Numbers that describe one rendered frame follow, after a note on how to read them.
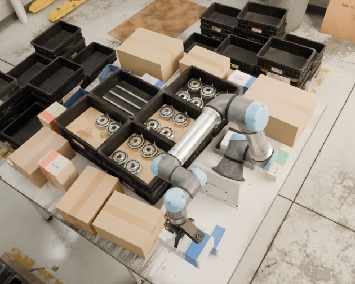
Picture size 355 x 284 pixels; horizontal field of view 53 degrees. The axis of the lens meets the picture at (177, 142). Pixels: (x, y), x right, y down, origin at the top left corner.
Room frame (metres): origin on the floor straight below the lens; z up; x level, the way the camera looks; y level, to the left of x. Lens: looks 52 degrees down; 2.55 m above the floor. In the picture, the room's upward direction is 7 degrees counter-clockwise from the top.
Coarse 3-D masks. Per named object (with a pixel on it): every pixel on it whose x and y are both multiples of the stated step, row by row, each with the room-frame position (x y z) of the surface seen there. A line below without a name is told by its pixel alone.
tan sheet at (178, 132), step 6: (156, 114) 1.58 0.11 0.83; (162, 120) 1.53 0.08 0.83; (168, 120) 1.52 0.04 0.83; (192, 120) 1.49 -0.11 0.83; (162, 126) 1.48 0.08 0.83; (168, 126) 1.47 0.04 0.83; (174, 126) 1.46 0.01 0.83; (186, 126) 1.45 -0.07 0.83; (180, 132) 1.41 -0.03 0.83; (174, 138) 1.37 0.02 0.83
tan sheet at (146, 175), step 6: (126, 144) 1.37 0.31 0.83; (132, 150) 1.31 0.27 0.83; (138, 150) 1.31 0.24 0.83; (162, 150) 1.29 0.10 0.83; (132, 156) 1.27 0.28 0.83; (138, 156) 1.27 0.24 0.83; (144, 162) 1.22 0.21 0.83; (150, 162) 1.21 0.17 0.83; (144, 168) 1.17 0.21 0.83; (144, 174) 1.13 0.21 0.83; (150, 174) 1.13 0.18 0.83; (144, 180) 1.09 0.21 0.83; (150, 180) 1.09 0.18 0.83
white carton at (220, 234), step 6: (198, 216) 0.85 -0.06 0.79; (198, 222) 0.82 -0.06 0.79; (204, 222) 0.81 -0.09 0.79; (210, 222) 0.81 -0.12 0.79; (198, 228) 0.78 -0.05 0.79; (204, 228) 0.78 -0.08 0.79; (210, 228) 0.78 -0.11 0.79; (216, 228) 0.77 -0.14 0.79; (222, 228) 0.77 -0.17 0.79; (210, 234) 0.74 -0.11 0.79; (216, 234) 0.74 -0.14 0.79; (222, 234) 0.73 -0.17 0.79; (216, 240) 0.71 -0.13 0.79; (222, 240) 0.70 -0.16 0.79; (216, 246) 0.68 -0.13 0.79; (222, 246) 0.70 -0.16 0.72; (210, 252) 0.68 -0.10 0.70; (216, 252) 0.66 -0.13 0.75
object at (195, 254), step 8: (168, 232) 0.63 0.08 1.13; (160, 240) 0.61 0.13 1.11; (184, 240) 0.59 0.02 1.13; (208, 240) 0.57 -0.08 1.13; (168, 248) 0.59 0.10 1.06; (184, 248) 0.55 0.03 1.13; (192, 248) 0.55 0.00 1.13; (200, 248) 0.54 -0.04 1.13; (208, 248) 0.55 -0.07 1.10; (184, 256) 0.54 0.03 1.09; (192, 256) 0.52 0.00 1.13; (200, 256) 0.51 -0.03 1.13; (192, 264) 0.51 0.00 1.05; (200, 264) 0.50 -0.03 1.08
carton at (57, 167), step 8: (48, 152) 1.31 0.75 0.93; (56, 152) 1.30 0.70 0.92; (40, 160) 1.26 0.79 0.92; (48, 160) 1.25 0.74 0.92; (56, 160) 1.24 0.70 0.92; (64, 160) 1.24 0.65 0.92; (48, 168) 1.19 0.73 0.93; (56, 168) 1.19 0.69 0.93; (64, 168) 1.18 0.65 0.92; (72, 168) 1.21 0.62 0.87; (56, 176) 1.14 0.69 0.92; (64, 176) 1.17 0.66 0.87
